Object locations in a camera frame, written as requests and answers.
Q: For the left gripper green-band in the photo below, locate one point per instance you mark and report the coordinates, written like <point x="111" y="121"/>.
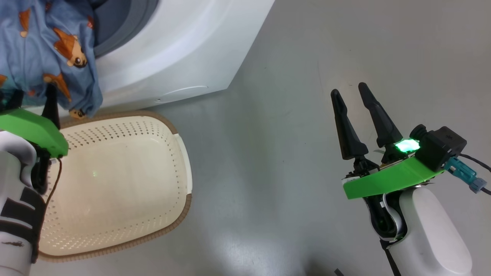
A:
<point x="34" y="128"/>

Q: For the round white filter cover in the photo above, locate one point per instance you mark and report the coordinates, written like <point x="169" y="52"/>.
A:
<point x="184" y="94"/>

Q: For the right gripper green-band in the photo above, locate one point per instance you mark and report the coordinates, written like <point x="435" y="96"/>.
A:
<point x="387" y="178"/>

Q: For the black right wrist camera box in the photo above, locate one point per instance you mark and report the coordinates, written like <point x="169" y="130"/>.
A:
<point x="441" y="147"/>

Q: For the blue fox-print garment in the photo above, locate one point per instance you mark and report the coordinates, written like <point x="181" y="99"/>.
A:
<point x="42" y="50"/>

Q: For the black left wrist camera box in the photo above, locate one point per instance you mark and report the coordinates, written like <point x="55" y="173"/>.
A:
<point x="9" y="100"/>

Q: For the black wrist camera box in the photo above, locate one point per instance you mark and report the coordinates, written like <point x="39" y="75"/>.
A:
<point x="9" y="100"/>
<point x="441" y="147"/>

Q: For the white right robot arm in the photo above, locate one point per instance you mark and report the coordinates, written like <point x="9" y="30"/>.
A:
<point x="429" y="230"/>

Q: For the cream perforated laundry basket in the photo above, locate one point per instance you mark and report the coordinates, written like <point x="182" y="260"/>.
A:
<point x="122" y="184"/>

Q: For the white front-load washing machine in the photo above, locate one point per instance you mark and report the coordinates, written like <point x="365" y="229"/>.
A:
<point x="172" y="46"/>

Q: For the grey rubber door gasket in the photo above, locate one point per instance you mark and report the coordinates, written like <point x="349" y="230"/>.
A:
<point x="126" y="27"/>

